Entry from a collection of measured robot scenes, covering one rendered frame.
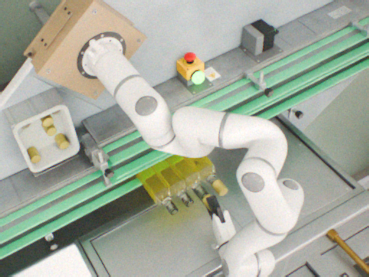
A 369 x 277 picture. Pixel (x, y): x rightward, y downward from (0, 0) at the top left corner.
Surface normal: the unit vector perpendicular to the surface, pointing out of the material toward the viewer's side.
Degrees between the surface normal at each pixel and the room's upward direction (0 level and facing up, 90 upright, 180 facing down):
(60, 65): 5
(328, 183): 90
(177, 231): 90
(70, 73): 5
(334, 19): 90
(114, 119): 90
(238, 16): 0
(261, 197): 57
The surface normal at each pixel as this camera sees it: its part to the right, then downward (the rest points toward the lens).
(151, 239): -0.11, -0.64
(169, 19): 0.48, 0.63
